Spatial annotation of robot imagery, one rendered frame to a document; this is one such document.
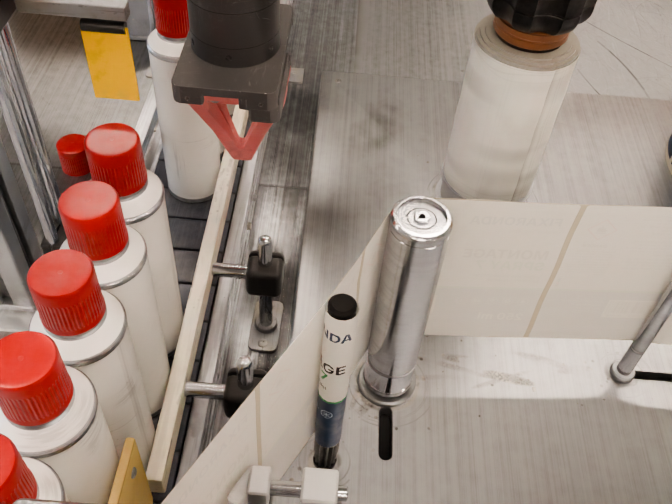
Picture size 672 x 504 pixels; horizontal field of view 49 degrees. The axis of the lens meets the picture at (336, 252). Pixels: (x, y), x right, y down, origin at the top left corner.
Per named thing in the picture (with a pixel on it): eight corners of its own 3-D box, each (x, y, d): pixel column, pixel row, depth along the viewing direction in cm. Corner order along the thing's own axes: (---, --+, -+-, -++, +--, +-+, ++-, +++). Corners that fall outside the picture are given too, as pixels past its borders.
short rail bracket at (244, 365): (265, 460, 58) (263, 380, 49) (186, 454, 58) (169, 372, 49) (269, 424, 60) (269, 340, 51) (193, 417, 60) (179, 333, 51)
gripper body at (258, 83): (293, 28, 52) (295, -75, 46) (276, 118, 45) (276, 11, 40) (202, 20, 52) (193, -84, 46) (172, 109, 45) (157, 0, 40)
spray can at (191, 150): (217, 206, 69) (201, 9, 54) (163, 201, 69) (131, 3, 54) (226, 169, 73) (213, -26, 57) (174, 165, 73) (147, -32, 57)
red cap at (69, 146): (99, 170, 79) (93, 146, 76) (68, 180, 77) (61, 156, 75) (88, 151, 80) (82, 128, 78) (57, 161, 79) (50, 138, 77)
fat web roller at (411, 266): (415, 410, 56) (462, 247, 42) (356, 405, 56) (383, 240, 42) (414, 360, 59) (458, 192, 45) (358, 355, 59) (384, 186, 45)
